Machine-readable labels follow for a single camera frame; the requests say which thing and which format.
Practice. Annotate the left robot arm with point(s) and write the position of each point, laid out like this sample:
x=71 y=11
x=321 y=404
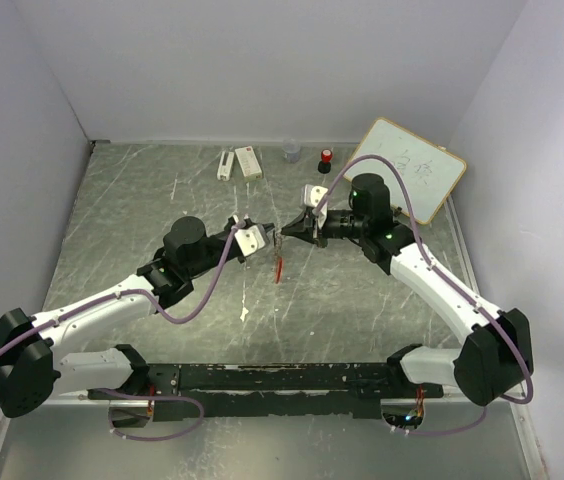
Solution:
x=41 y=356

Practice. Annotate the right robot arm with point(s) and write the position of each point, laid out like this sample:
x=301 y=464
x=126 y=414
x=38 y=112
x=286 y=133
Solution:
x=495 y=353

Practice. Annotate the red black stamp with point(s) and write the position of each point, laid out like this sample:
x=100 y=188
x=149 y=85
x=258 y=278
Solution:
x=324 y=165

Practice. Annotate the white stapler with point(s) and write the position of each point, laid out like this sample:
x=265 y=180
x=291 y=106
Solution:
x=225 y=166

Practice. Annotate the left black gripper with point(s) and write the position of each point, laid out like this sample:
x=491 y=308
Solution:
x=264 y=225

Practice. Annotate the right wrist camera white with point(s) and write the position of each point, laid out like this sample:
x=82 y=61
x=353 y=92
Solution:
x=312 y=195

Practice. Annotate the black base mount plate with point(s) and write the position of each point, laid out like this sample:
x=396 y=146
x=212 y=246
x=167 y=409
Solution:
x=249 y=391

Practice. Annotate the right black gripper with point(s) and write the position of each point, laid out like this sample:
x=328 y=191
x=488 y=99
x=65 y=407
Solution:
x=303 y=228

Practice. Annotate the white staples box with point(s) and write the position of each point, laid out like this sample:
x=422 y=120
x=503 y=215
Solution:
x=249 y=164

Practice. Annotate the clear paperclip jar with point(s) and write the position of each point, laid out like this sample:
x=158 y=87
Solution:
x=291 y=149

